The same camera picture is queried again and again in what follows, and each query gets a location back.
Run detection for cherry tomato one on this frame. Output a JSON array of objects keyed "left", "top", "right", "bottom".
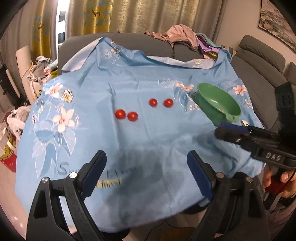
[{"left": 115, "top": 109, "right": 126, "bottom": 120}]

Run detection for cherry tomato two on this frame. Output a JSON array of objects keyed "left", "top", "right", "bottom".
[{"left": 127, "top": 111, "right": 138, "bottom": 121}]

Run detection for right hand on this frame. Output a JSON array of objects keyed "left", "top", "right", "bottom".
[{"left": 262, "top": 165, "right": 296, "bottom": 198}]

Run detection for green plastic bowl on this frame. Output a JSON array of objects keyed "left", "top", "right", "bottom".
[{"left": 190, "top": 83, "right": 241, "bottom": 126}]

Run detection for grey sofa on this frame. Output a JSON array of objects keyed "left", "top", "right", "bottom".
[{"left": 58, "top": 32, "right": 288, "bottom": 132}]

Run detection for cherry tomato four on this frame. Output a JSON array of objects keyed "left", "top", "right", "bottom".
[{"left": 163, "top": 98, "right": 174, "bottom": 108}]

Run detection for purple clothes pile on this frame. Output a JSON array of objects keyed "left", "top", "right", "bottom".
[{"left": 196, "top": 33, "right": 223, "bottom": 61}]

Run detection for white plastic bags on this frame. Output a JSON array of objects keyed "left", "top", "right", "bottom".
[{"left": 1, "top": 105, "right": 31, "bottom": 173}]

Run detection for cherry tomato three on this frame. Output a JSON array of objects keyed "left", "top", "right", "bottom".
[{"left": 149, "top": 98, "right": 158, "bottom": 108}]

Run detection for blue floral tablecloth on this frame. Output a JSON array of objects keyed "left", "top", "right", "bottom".
[{"left": 15, "top": 37, "right": 264, "bottom": 232}]

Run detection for pink clothes pile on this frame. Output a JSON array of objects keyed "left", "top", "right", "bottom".
[{"left": 144, "top": 24, "right": 199, "bottom": 51}]

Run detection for cluttered laundry pile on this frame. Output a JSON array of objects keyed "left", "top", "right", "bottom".
[{"left": 27, "top": 56, "right": 59, "bottom": 101}]

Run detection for gold patterned curtain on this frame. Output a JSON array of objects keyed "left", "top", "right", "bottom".
[{"left": 1, "top": 1, "right": 226, "bottom": 63}]

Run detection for framed wall painting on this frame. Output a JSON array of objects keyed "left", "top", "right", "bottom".
[{"left": 258, "top": 0, "right": 295, "bottom": 52}]

